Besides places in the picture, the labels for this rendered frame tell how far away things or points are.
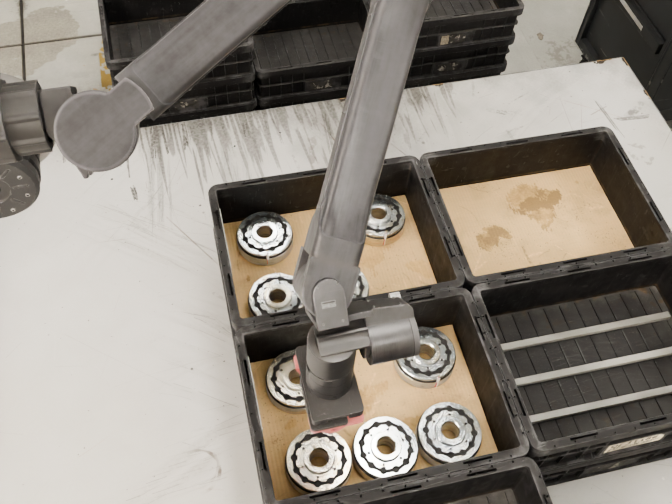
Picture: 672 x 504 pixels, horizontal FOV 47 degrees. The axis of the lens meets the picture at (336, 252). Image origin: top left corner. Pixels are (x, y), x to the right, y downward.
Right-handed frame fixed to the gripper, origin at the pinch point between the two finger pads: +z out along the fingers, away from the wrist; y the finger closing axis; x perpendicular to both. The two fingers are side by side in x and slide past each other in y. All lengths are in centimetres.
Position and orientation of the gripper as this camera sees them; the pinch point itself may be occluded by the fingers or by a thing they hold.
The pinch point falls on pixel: (326, 407)
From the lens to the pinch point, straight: 105.4
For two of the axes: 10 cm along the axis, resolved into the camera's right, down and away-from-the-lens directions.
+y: -2.4, -8.1, 5.3
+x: -9.7, 1.8, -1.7
